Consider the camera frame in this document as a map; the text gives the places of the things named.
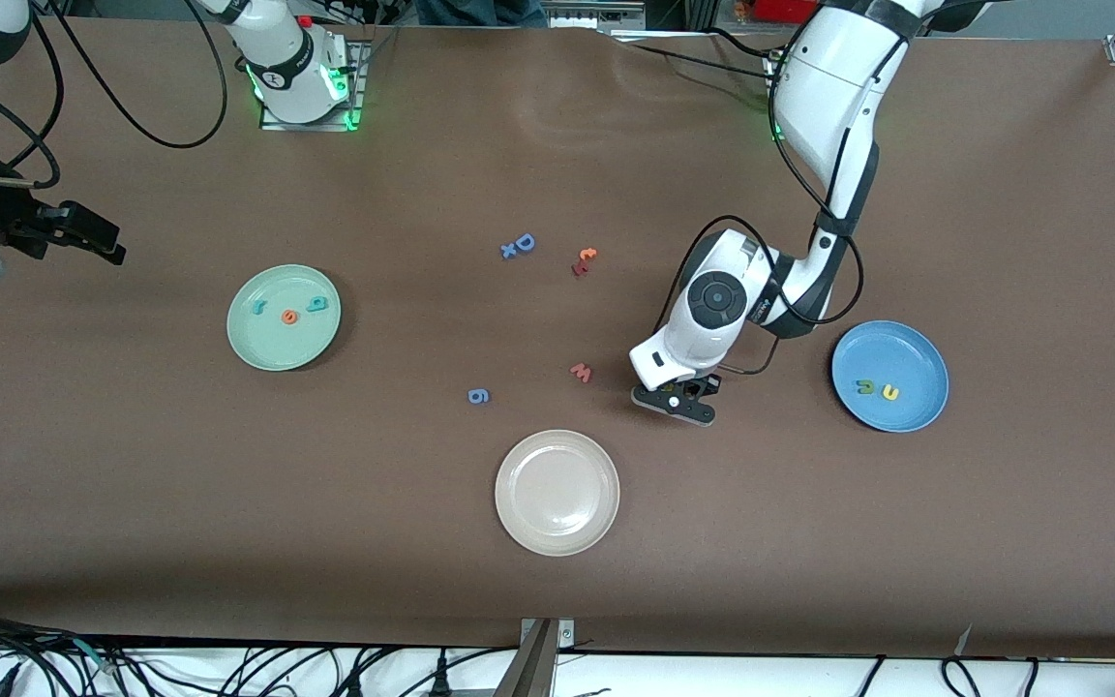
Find beige plate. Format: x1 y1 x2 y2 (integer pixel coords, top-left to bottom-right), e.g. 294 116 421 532
495 430 621 558

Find green plate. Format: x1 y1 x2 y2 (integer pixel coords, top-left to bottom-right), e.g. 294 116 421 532
226 264 343 373

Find blue plate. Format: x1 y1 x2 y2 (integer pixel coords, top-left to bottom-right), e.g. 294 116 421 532
830 320 950 434

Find grey metal device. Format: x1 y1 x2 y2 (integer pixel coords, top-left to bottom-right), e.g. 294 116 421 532
548 0 648 30

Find red box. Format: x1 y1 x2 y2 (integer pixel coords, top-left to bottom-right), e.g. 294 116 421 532
751 0 822 25

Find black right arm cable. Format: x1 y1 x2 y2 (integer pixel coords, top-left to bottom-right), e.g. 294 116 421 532
0 0 231 190

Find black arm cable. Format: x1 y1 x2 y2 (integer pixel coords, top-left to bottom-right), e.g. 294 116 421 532
0 0 231 190
654 0 865 377

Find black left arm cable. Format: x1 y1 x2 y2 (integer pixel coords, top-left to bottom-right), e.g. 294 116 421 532
654 0 865 377

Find metal table edge bracket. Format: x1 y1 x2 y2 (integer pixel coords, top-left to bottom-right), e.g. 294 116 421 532
495 618 576 697

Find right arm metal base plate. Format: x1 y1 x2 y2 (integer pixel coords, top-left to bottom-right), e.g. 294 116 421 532
260 39 366 132

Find black base supply cables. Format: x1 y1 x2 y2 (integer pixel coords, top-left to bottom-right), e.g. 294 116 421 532
613 27 791 86

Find black looped floor cable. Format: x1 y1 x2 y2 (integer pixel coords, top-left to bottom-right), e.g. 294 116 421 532
942 656 982 697

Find black floor cable tangle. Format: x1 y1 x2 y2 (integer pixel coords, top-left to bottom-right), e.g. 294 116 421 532
0 608 137 697

